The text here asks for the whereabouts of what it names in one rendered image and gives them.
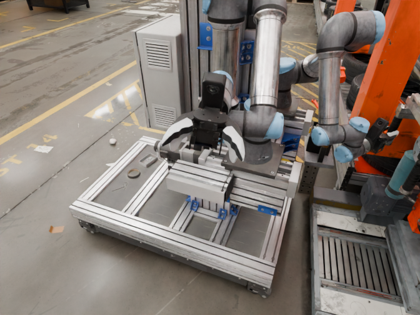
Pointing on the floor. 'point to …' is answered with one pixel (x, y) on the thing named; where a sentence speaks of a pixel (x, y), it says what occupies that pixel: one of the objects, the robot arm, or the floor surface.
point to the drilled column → (307, 179)
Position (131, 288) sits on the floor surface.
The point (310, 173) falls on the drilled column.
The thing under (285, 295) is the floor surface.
